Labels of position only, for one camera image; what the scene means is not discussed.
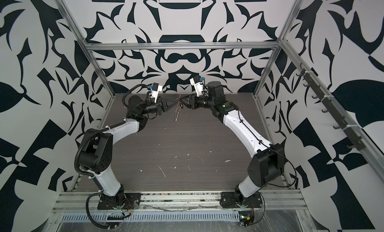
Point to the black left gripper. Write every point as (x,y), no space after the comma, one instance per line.
(162,106)

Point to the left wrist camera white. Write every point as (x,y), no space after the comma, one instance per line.
(155,89)

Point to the small electronics board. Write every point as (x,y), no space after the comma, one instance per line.
(246,219)

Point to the left aluminium frame post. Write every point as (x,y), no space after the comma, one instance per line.
(73,67)

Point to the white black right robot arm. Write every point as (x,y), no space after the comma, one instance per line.
(268,160)

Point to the grey wall hook rack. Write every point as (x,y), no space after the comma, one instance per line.
(333,107)

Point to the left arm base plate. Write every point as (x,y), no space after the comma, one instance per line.
(120,200)

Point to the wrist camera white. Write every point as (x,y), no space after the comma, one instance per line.
(155,89)
(197,83)

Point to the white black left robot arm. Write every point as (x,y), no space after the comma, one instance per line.
(94,155)

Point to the aluminium frame crossbar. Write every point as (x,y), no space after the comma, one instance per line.
(180,46)

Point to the aluminium rail base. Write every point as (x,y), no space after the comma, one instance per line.
(189,201)

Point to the aluminium frame corner post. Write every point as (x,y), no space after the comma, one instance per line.
(286,28)

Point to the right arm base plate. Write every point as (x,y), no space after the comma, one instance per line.
(235,199)

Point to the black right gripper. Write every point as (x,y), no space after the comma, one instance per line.
(192,98)

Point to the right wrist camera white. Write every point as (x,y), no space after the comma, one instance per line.
(197,83)

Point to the white slotted cable duct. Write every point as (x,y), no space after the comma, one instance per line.
(186,216)

